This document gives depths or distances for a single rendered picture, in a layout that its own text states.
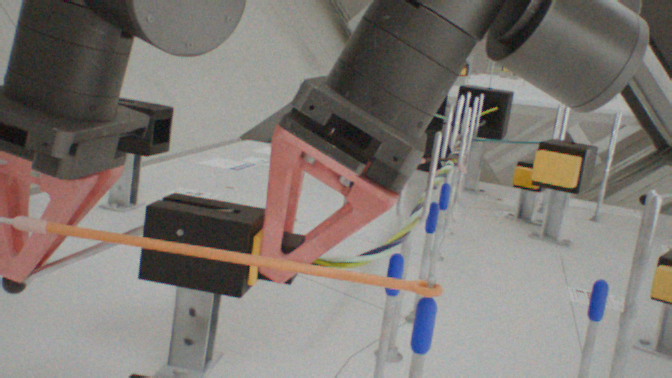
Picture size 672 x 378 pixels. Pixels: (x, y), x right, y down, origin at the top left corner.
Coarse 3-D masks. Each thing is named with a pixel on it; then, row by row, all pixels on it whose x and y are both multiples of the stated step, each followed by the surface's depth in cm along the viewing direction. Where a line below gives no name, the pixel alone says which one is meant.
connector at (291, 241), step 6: (288, 234) 47; (294, 234) 47; (300, 234) 47; (252, 240) 44; (282, 240) 45; (288, 240) 45; (294, 240) 45; (300, 240) 46; (252, 246) 44; (282, 246) 44; (288, 246) 44; (294, 246) 44; (288, 252) 44; (258, 270) 44; (258, 276) 45; (264, 276) 44; (294, 276) 45; (288, 282) 44
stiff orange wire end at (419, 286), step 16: (16, 224) 33; (32, 224) 33; (48, 224) 33; (64, 224) 33; (96, 240) 33; (112, 240) 33; (128, 240) 33; (144, 240) 33; (160, 240) 33; (208, 256) 32; (224, 256) 32; (240, 256) 32; (256, 256) 32; (304, 272) 32; (320, 272) 32; (336, 272) 32; (352, 272) 32; (400, 288) 32; (416, 288) 32; (432, 288) 32
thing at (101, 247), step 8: (128, 232) 47; (136, 232) 47; (88, 248) 47; (96, 248) 47; (104, 248) 47; (72, 256) 47; (80, 256) 47; (88, 256) 47; (48, 264) 48; (56, 264) 48; (64, 264) 47; (32, 272) 48; (40, 272) 48; (48, 272) 48; (24, 280) 48; (32, 280) 49
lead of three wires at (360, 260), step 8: (416, 216) 51; (408, 224) 50; (416, 224) 51; (400, 232) 49; (408, 232) 50; (392, 240) 48; (400, 240) 48; (376, 248) 47; (384, 248) 47; (392, 248) 48; (352, 256) 46; (360, 256) 46; (368, 256) 46; (376, 256) 46; (384, 256) 47; (312, 264) 46; (320, 264) 45; (328, 264) 45; (336, 264) 45; (344, 264) 46; (352, 264) 46; (360, 264) 46
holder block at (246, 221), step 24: (144, 216) 44; (168, 216) 44; (192, 216) 44; (216, 216) 44; (240, 216) 45; (168, 240) 44; (192, 240) 44; (216, 240) 44; (240, 240) 44; (144, 264) 45; (168, 264) 44; (192, 264) 44; (216, 264) 44; (240, 264) 44; (192, 288) 45; (216, 288) 44; (240, 288) 44
